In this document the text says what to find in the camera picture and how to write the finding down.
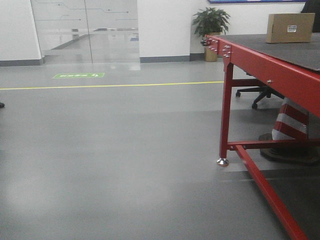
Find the brown cardboard package box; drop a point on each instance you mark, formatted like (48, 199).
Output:
(277, 28)

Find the green floor sign sticker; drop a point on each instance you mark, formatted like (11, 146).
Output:
(79, 75)

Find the gold plant pot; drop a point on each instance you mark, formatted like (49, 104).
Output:
(209, 55)

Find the black office chair base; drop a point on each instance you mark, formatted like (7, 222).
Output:
(255, 85)

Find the green potted plant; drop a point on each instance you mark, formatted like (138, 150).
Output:
(210, 20)

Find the frosted glass door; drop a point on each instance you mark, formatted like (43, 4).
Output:
(87, 31)

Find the red white traffic cone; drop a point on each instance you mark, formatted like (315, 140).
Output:
(291, 123)

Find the white barcode label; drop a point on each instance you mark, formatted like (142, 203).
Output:
(291, 28)

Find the red metal table frame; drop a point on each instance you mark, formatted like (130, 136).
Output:
(293, 204)

